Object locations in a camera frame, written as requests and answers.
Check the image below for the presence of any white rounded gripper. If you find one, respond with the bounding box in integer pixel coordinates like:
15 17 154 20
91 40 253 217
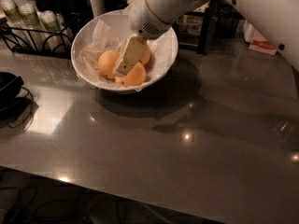
113 0 211 77

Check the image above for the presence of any orange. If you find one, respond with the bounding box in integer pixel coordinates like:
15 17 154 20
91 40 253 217
115 63 147 87
98 49 120 79
139 47 151 65

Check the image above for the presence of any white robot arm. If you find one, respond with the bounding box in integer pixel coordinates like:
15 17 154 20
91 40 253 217
126 0 299 70

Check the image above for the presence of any white bowl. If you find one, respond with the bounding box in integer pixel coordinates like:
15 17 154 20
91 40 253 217
70 8 179 95

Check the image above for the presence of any translucent plastic bowl liner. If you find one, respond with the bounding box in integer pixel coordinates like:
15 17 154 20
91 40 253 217
75 16 176 92

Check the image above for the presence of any white cylindrical container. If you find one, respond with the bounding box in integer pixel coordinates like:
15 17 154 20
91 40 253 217
85 0 107 19

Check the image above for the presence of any right paper cup stack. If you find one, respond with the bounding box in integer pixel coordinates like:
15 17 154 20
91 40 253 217
39 10 66 54

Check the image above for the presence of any paper cup stack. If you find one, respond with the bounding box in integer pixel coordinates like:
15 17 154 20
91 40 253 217
19 3 43 50
0 0 22 28
39 10 66 54

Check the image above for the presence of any black condiment shelf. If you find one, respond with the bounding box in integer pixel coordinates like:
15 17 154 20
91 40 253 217
104 0 211 54

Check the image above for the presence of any middle paper cup stack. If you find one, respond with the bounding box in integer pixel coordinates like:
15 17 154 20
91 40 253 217
19 3 43 50

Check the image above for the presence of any white appliance with lid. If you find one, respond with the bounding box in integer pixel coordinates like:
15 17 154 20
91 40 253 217
243 21 256 43

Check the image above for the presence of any black pan on stand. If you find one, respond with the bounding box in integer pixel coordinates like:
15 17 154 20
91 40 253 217
0 72 34 128

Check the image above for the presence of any left paper cup stack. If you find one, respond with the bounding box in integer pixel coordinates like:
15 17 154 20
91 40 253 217
0 0 22 28

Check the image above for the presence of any black wire cup rack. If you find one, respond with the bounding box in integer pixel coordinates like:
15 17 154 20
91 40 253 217
0 13 79 59

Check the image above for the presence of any black wire basket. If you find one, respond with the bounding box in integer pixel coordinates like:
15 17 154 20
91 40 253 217
215 5 243 38

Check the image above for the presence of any black floor cable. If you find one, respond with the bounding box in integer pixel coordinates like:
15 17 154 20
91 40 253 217
0 184 132 224

